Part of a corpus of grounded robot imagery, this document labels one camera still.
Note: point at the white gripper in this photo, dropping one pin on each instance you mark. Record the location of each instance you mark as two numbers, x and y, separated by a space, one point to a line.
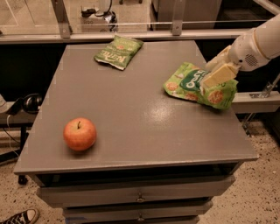
244 53

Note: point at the green kettle chip bag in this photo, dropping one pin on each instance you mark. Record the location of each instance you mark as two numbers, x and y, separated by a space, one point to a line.
119 52

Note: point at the black headphones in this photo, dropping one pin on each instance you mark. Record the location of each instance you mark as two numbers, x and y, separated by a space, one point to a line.
29 104

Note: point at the grey side shelf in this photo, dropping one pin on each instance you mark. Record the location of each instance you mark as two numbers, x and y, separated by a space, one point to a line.
253 102

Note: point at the black white sneaker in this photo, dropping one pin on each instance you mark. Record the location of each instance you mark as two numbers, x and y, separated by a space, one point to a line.
29 216

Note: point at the red apple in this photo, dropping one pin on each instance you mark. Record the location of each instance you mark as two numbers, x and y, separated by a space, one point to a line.
80 134

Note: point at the white box with cables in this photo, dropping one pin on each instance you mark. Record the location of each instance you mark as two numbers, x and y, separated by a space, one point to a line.
98 18

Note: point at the grey drawer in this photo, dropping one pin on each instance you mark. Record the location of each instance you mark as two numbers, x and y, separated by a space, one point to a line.
135 191
137 212

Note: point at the green rice chip bag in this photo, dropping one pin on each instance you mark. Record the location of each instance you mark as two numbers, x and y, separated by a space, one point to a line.
185 84

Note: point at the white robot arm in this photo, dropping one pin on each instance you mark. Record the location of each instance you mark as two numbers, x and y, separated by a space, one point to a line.
268 37

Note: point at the black side stand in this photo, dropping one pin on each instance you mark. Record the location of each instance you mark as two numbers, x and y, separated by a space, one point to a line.
22 121

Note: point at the metal railing frame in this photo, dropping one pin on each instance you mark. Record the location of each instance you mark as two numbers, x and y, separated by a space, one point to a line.
58 21

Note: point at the lower grey drawer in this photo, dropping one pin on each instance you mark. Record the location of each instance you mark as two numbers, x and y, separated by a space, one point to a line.
137 212

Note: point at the grey drawer cabinet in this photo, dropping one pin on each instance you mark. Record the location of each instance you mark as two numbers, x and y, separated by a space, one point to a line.
142 133

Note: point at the top grey drawer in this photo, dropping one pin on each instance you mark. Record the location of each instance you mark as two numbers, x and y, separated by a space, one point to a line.
135 191

